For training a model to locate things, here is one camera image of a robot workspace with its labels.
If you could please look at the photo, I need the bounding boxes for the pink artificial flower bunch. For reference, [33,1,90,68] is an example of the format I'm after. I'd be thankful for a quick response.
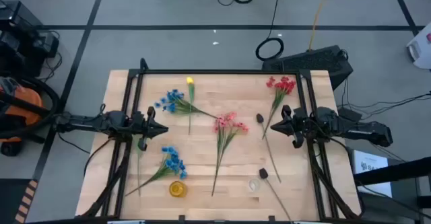
[211,112,249,197]

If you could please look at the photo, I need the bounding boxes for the blue artificial flower bunch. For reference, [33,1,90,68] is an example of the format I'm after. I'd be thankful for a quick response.
[154,88,219,120]
[124,145,188,197]

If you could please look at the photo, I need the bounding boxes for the black electronics box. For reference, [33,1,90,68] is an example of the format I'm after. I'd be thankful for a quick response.
[0,28,61,79]

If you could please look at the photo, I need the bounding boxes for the black equipment case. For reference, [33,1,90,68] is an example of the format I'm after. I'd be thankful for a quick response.
[0,0,43,33]

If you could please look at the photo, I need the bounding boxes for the black cable with coil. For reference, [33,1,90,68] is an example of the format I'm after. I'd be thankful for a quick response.
[255,0,285,62]

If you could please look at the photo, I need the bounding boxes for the yellow glass vase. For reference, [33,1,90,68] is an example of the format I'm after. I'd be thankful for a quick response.
[168,180,188,198]

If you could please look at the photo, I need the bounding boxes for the yellow cable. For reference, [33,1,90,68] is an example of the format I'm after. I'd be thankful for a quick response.
[308,0,334,52]

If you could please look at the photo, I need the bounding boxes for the white printed sign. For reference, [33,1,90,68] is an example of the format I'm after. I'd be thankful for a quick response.
[352,149,394,198]

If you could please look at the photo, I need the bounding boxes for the clear glass vase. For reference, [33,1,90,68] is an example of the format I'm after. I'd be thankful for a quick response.
[248,178,262,193]

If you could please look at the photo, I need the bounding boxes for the black aluminium table frame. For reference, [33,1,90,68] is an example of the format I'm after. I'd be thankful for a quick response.
[80,57,363,223]

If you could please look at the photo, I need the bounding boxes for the black power adapter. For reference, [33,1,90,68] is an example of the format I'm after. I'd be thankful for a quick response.
[337,106,363,124]

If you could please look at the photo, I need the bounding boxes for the red artificial flower bunch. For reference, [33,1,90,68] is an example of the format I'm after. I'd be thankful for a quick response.
[261,75,297,141]

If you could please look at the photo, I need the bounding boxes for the black beam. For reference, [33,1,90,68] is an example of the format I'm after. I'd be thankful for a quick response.
[353,156,431,188]

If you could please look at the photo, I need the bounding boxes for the white box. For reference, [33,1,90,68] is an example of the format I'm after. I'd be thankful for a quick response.
[405,22,431,71]

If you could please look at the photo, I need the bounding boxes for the black computer tower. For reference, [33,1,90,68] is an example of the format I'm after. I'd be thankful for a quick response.
[261,44,354,91]

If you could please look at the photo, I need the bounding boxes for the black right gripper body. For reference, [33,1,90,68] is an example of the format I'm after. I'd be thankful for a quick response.
[281,104,317,150]

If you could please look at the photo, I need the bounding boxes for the orange vacuum cleaner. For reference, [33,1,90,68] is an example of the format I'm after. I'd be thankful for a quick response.
[0,75,62,141]
[0,76,44,144]

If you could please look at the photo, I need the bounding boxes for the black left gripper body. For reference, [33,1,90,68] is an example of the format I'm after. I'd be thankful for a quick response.
[129,106,159,152]

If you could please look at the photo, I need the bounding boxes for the black artificial flower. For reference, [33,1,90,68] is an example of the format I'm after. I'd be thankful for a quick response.
[255,112,282,184]
[258,167,293,223]

